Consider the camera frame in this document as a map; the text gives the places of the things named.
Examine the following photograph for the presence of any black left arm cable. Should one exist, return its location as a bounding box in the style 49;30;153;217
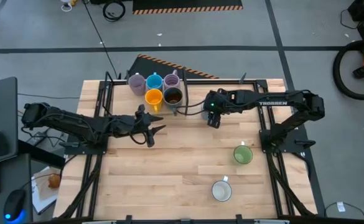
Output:
128;129;147;146

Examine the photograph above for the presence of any black computer mouse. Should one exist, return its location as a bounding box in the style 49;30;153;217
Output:
3;189;27;222

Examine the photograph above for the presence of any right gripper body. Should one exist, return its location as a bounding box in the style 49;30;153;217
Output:
202;88;232;114

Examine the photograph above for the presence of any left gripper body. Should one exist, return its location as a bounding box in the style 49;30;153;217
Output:
134;104;156;148

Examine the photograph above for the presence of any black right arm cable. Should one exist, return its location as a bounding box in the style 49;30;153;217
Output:
172;100;208;117

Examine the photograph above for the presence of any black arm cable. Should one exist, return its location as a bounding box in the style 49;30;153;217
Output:
128;129;147;146
172;100;208;117

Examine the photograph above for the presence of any light blue faceted mug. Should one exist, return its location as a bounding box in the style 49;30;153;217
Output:
146;72;164;91

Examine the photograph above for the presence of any white mug blue pattern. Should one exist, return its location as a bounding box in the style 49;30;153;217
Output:
211;175;233;202

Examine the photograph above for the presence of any dark grey desk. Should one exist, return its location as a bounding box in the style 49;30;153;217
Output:
0;77;19;167

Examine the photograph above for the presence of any brown crumpled object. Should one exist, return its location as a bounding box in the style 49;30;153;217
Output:
47;173;61;190

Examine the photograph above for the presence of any black orange-striped floor mat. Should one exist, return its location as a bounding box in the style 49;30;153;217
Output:
128;54;220;80
133;0;244;16

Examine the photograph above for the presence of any white cord loop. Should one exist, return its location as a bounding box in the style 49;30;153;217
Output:
60;0;77;12

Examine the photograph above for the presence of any lavender bubble-shaped mug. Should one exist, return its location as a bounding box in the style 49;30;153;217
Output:
162;69;182;91

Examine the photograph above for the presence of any wooden mug shelf black frame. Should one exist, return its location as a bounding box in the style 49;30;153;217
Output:
99;70;190;116

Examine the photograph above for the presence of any long black floor cable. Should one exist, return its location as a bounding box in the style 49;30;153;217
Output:
82;0;122;80

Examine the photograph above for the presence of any orange shop vacuum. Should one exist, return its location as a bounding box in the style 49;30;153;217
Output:
332;39;364;101

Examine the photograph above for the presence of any dark speckled teal-brown mug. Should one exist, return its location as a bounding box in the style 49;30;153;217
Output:
162;86;184;116

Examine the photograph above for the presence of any green mug white handle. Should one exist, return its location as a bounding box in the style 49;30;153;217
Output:
233;141;254;166

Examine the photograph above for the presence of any white paper sheet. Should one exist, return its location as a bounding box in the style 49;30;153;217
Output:
30;166;65;215

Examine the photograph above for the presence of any purple ribbed mug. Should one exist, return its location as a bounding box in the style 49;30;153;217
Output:
128;72;147;96

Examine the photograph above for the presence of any black table frame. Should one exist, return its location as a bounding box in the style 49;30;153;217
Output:
57;79;325;224

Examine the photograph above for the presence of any black wedge-shaped object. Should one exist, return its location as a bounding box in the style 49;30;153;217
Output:
0;129;11;157

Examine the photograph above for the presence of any grey power strip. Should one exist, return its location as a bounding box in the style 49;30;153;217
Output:
26;132;47;146

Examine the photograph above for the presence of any yellow mug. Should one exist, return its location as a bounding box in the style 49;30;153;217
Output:
144;88;164;113

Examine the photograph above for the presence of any coiled black cable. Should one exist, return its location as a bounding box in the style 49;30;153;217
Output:
102;1;126;22

